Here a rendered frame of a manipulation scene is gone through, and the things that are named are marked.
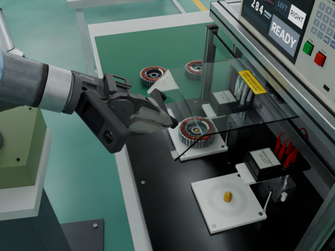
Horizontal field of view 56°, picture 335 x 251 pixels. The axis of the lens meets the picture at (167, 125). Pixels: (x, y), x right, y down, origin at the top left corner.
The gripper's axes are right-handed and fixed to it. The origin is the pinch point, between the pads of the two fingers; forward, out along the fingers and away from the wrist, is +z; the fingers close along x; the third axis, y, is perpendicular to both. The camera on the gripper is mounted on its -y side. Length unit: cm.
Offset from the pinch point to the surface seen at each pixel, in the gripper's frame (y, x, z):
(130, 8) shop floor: 316, 69, 89
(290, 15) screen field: 8.5, -28.0, 16.4
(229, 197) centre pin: -4.0, 14.3, 25.9
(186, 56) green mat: 74, 12, 40
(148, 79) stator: 55, 19, 20
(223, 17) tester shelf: 33.2, -17.5, 19.1
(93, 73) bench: 158, 80, 31
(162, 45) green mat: 86, 15, 34
